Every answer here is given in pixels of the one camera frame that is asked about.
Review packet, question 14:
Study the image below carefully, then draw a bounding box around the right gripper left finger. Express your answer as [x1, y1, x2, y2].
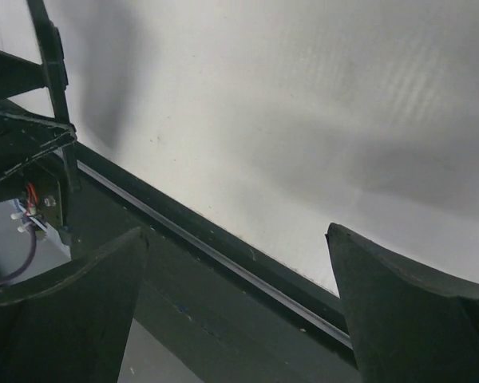
[0, 227, 148, 382]

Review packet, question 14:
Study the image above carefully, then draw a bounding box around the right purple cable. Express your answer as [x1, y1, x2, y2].
[0, 223, 38, 290]

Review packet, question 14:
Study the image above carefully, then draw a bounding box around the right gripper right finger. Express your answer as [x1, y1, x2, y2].
[326, 223, 479, 382]

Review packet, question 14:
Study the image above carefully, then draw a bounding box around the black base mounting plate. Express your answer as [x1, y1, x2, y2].
[68, 144, 360, 382]

